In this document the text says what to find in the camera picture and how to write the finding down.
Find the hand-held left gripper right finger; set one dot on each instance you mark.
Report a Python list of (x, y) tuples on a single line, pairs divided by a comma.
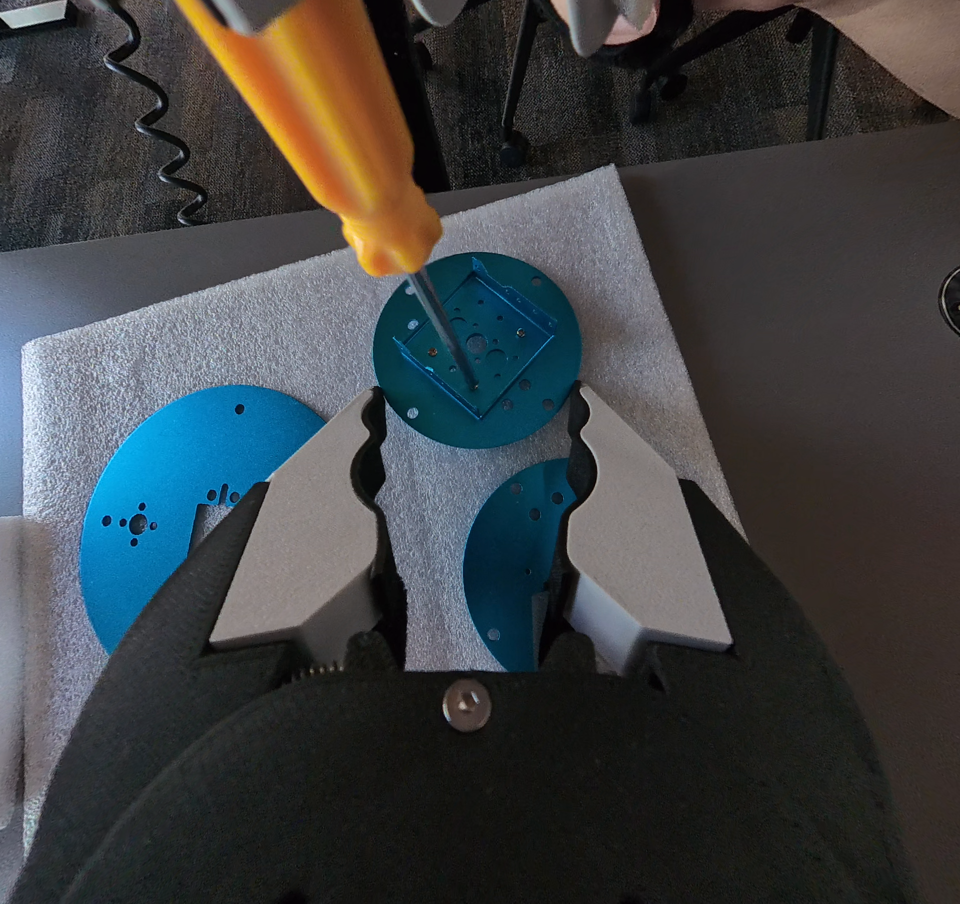
[(637, 544)]

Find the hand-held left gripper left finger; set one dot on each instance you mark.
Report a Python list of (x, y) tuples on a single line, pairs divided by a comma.
[(300, 544)]

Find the small blue round metal plate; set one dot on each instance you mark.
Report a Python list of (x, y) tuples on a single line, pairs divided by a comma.
[(465, 431)]

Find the blue square metal bracket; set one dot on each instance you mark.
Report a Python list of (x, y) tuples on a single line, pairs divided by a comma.
[(521, 353)]

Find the person's right forearm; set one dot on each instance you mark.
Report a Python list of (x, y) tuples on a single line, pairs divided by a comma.
[(915, 26)]

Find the black desk leg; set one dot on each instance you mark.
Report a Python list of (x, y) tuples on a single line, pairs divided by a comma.
[(420, 131)]

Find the dark grey desk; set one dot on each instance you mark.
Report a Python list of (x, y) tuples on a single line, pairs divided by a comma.
[(825, 469)]

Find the white desk foot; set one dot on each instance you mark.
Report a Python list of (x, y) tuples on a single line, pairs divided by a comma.
[(37, 15)]

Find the round black desk control panel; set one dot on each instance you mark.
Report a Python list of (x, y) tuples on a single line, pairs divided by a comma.
[(952, 304)]

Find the small blue perforated disc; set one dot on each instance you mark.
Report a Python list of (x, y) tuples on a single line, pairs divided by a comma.
[(502, 581)]

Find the large blue disc rectangular cutout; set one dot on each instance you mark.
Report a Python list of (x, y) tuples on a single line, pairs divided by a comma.
[(187, 439)]

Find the white foam sheet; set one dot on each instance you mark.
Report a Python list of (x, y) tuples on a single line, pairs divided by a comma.
[(225, 319)]

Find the white foam block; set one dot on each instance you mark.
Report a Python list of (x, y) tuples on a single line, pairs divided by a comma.
[(19, 656)]

